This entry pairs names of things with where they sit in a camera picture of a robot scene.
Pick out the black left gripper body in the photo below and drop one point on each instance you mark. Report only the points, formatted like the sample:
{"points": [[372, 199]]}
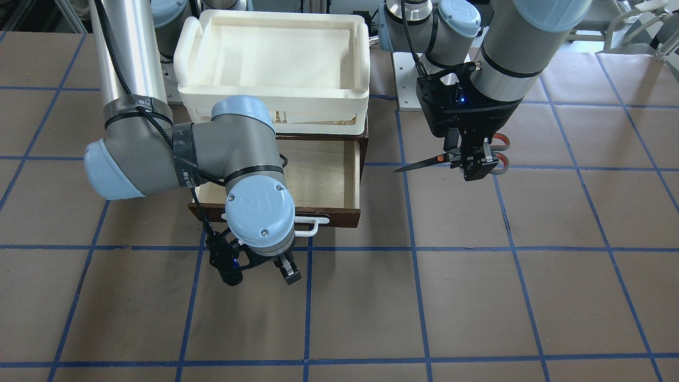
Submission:
{"points": [[479, 129]]}

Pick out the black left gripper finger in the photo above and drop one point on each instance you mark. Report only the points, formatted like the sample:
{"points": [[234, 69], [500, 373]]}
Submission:
{"points": [[477, 162], [451, 141]]}

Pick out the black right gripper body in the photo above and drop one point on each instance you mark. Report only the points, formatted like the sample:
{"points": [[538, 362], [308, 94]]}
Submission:
{"points": [[288, 269]]}

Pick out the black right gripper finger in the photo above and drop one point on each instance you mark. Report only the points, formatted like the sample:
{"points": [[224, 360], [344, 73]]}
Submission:
{"points": [[288, 269]]}

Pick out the grey orange scissors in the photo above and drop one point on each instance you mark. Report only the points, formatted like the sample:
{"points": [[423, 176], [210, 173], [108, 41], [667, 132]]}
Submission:
{"points": [[453, 158]]}

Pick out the drawer with white handle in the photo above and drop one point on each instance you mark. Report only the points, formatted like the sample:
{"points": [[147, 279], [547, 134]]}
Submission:
{"points": [[323, 177]]}

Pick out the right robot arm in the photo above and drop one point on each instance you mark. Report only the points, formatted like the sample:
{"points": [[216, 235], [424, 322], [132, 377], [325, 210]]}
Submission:
{"points": [[145, 152]]}

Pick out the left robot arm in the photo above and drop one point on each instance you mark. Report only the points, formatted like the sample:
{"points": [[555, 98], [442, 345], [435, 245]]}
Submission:
{"points": [[522, 38]]}

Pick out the dark wooden drawer box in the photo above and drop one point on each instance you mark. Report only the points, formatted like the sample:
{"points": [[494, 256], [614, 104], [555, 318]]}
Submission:
{"points": [[363, 143]]}

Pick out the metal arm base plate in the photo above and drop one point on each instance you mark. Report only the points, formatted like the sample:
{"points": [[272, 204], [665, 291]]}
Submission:
{"points": [[405, 75]]}

